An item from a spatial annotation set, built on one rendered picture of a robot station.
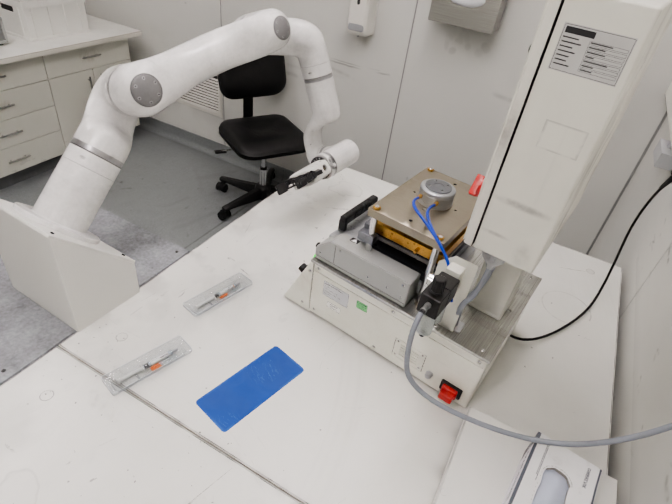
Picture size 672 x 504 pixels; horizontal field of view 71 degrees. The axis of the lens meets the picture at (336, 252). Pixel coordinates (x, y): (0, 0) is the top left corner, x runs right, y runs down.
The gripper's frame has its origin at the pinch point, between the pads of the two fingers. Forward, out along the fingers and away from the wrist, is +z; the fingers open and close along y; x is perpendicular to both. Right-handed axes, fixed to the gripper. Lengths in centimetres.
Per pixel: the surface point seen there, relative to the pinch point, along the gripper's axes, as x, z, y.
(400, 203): -9.6, 11.6, -45.8
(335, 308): -28.5, 23.3, -23.8
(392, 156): -23, -131, 60
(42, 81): 98, -27, 189
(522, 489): -56, 39, -68
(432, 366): -45, 23, -45
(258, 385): -32, 48, -19
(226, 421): -32, 59, -20
